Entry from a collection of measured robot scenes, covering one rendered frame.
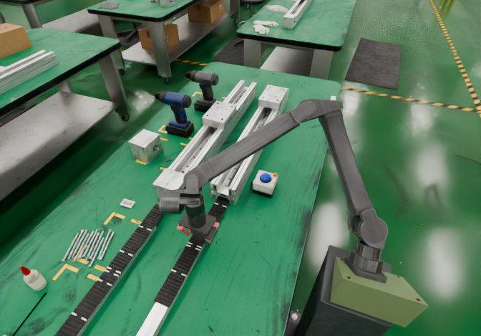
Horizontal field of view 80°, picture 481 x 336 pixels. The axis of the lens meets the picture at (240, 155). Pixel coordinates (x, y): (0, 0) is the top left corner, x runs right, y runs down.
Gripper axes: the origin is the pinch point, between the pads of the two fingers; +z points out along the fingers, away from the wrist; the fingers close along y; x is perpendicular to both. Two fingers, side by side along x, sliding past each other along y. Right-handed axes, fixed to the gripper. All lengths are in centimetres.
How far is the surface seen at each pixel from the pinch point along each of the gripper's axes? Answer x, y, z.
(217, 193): -18.9, 2.4, -0.8
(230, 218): -12.5, -5.9, 3.1
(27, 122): -76, 211, 59
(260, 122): -68, 2, -1
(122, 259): 16.4, 18.8, -0.3
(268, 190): -27.0, -15.6, -1.1
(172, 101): -48, 37, -17
